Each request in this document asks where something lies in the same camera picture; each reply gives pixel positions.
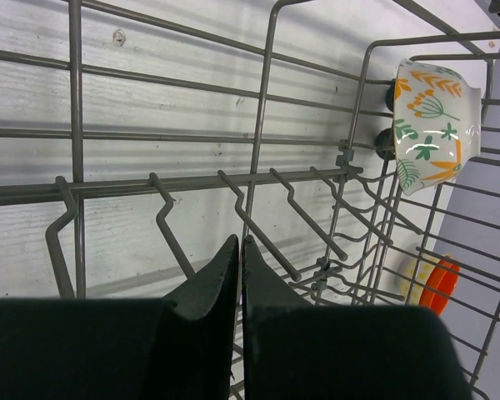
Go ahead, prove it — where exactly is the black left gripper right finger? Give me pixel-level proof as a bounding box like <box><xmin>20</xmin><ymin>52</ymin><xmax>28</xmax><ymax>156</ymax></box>
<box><xmin>242</xmin><ymin>237</ymin><xmax>472</xmax><ymax>399</ymax></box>

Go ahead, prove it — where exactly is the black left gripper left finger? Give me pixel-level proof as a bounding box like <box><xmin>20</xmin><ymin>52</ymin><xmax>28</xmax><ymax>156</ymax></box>
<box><xmin>0</xmin><ymin>236</ymin><xmax>238</xmax><ymax>399</ymax></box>

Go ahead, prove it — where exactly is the yellow checkered bowl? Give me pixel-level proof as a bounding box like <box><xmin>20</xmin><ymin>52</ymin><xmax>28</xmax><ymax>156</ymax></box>
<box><xmin>396</xmin><ymin>256</ymin><xmax>441</xmax><ymax>308</ymax></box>

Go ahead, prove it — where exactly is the orange bowl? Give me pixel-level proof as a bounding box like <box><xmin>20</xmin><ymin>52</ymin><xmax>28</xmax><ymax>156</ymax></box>
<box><xmin>419</xmin><ymin>259</ymin><xmax>460</xmax><ymax>316</ymax></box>

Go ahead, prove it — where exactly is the grey wire dish rack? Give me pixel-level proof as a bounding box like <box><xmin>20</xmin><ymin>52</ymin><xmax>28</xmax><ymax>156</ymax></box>
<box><xmin>0</xmin><ymin>1</ymin><xmax>500</xmax><ymax>399</ymax></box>

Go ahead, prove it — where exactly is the white floral bowl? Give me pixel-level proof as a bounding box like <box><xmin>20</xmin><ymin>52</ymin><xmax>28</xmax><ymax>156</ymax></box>
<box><xmin>392</xmin><ymin>58</ymin><xmax>482</xmax><ymax>196</ymax></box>

